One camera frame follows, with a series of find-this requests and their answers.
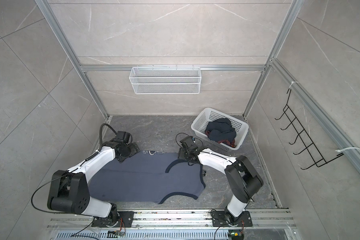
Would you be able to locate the white plastic laundry basket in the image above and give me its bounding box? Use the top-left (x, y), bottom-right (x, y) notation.
top-left (191, 108), bottom-right (249, 152)

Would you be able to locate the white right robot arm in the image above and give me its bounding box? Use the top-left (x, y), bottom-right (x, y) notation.
top-left (178, 147), bottom-right (264, 226)

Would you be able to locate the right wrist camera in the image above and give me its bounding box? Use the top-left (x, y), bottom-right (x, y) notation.
top-left (180, 136), bottom-right (198, 150)

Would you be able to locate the red garment in basket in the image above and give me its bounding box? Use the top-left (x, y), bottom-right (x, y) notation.
top-left (206, 130), bottom-right (237, 148)

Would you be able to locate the white wire mesh wall basket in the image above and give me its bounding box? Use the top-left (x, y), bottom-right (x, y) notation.
top-left (129, 67), bottom-right (202, 95)

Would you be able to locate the black wire hook rack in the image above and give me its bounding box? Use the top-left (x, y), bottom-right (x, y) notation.
top-left (275, 89), bottom-right (344, 171)

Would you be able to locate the grey slotted cable duct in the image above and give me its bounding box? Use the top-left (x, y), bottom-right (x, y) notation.
top-left (53, 230), bottom-right (230, 240)

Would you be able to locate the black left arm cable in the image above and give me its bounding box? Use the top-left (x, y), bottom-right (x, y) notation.
top-left (98, 122), bottom-right (118, 151)

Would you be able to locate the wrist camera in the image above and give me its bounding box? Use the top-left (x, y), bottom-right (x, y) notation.
top-left (180, 136), bottom-right (198, 150)
top-left (114, 131), bottom-right (133, 145)

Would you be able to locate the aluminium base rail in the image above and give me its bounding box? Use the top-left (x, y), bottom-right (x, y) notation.
top-left (47, 208), bottom-right (298, 233)

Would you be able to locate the dark navy tank top pile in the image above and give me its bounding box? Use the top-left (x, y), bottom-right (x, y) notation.
top-left (205, 118), bottom-right (237, 134)

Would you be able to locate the blue-grey tank top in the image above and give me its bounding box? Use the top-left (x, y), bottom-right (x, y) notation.
top-left (89, 151), bottom-right (206, 204)

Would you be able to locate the white cable tie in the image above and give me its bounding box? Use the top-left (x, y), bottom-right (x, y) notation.
top-left (335, 147), bottom-right (360, 153)

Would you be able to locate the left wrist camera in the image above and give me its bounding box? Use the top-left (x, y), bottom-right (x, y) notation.
top-left (114, 131), bottom-right (133, 145)

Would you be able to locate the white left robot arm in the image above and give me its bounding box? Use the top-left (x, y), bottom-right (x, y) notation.
top-left (47, 142), bottom-right (140, 227)

